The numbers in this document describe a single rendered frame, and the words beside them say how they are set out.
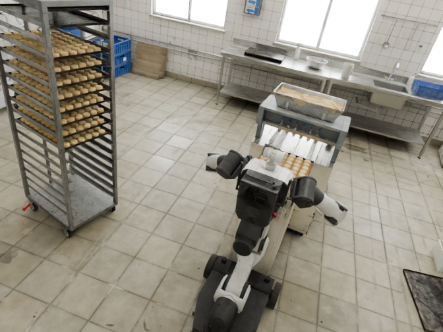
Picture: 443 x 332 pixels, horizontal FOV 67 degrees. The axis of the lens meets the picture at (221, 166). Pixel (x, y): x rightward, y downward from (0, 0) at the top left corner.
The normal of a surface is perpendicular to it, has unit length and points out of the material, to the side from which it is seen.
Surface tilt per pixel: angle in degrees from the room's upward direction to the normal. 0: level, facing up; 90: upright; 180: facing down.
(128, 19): 90
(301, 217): 90
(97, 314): 0
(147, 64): 67
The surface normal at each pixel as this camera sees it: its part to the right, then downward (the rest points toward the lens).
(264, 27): -0.30, 0.48
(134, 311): 0.15, -0.83
